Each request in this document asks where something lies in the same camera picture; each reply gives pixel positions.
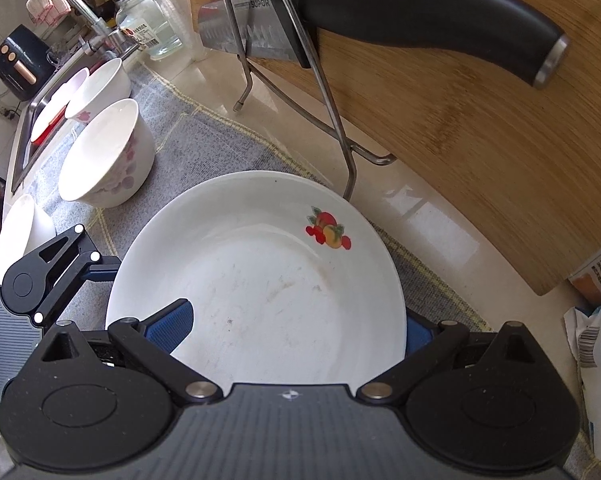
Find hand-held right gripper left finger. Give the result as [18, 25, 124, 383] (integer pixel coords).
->
[40, 298, 224, 406]

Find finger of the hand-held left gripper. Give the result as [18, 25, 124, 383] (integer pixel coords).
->
[30, 225, 122, 323]

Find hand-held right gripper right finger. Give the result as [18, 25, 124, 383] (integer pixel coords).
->
[355, 310, 538, 406]

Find white plate fruit print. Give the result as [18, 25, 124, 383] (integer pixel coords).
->
[105, 170, 407, 386]

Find white bowl pink flowers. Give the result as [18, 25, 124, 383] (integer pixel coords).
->
[58, 98, 156, 208]
[65, 57, 132, 123]
[0, 194, 57, 286]

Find steel sink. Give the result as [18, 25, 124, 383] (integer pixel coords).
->
[10, 55, 126, 196]

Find red and white basin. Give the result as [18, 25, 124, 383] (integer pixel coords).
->
[30, 67, 91, 143]

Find grey checked dish towel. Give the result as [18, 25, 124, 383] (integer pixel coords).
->
[10, 62, 496, 341]

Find white plastic bag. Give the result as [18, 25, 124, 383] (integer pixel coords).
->
[563, 305, 601, 466]

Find bamboo cutting board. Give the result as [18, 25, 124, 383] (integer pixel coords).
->
[188, 0, 601, 297]

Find clipped paper bag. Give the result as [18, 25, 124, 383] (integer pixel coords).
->
[567, 242, 601, 311]

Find dark air fryer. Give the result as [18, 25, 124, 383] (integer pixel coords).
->
[0, 24, 51, 101]

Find glass jar yellow-green lid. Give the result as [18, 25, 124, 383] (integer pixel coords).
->
[108, 0, 184, 58]

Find steel faucet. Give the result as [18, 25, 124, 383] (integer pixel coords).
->
[43, 0, 141, 58]

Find pink checked cloth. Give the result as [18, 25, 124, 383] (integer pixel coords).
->
[26, 0, 74, 26]

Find large plastic wrap roll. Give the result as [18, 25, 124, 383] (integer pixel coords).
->
[125, 0, 206, 63]

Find steel wire rack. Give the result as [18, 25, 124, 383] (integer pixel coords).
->
[215, 0, 398, 201]

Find black-handled kitchen knife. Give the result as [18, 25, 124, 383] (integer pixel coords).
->
[198, 0, 570, 91]

